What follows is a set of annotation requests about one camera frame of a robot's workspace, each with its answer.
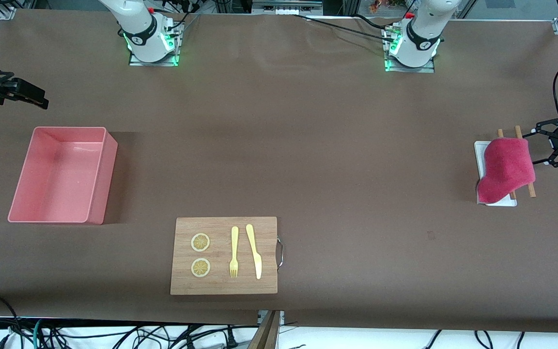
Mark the red cloth with grey back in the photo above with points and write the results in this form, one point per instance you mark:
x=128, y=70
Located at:
x=504, y=167

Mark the pink plastic bin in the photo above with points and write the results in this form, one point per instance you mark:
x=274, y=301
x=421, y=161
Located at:
x=61, y=174

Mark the white rectangular tray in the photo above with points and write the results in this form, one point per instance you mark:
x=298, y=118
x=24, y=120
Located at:
x=479, y=160

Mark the lemon slice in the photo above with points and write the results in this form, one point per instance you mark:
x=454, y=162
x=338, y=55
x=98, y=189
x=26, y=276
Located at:
x=200, y=242
x=200, y=268

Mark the yellow plastic fork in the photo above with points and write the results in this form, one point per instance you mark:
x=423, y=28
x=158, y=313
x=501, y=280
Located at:
x=234, y=242

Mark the wooden cutting board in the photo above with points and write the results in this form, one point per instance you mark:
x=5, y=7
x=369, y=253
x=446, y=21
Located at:
x=221, y=286

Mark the grey power strip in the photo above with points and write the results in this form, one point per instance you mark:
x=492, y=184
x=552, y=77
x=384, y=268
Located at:
x=286, y=7

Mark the yellow plastic knife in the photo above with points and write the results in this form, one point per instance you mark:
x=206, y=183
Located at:
x=255, y=257

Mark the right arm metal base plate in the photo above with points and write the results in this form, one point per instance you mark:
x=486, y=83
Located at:
x=136, y=63

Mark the small metal bracket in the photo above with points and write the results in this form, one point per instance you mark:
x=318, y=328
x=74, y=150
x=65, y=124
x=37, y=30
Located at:
x=261, y=317

